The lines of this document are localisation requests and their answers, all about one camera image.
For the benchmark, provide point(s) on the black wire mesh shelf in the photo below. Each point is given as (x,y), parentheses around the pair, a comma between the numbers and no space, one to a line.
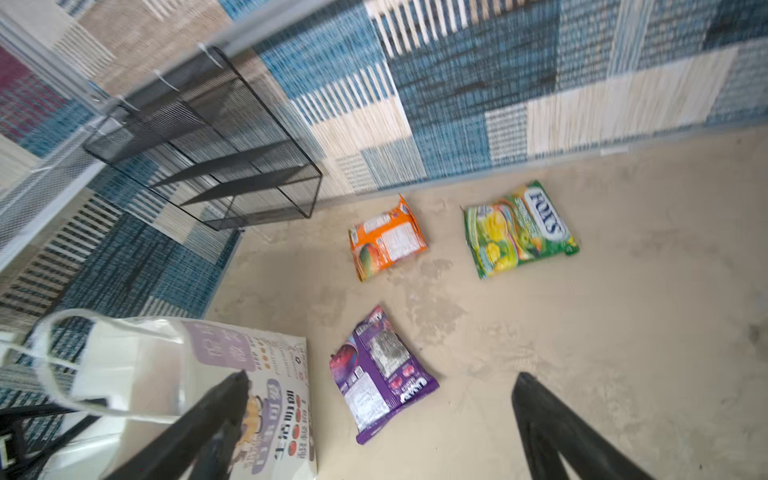
(217,140)

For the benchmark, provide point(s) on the orange snack bag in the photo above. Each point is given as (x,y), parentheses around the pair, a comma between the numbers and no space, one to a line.
(382,241)

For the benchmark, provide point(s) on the small green Fox's candy bag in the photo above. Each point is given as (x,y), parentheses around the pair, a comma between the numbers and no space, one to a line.
(521,227)

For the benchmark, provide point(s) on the purple snack bag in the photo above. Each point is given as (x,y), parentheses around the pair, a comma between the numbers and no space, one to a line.
(377,375)

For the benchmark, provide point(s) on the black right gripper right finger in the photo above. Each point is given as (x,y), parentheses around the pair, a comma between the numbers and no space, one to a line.
(553,436)

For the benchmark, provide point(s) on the white printed paper bag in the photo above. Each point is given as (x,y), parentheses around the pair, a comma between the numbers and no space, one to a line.
(137,375)

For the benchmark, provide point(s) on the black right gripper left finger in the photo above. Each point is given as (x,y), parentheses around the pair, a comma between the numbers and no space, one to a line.
(200,445)

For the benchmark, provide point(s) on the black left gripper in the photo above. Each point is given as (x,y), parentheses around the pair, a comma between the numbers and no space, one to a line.
(31,435)

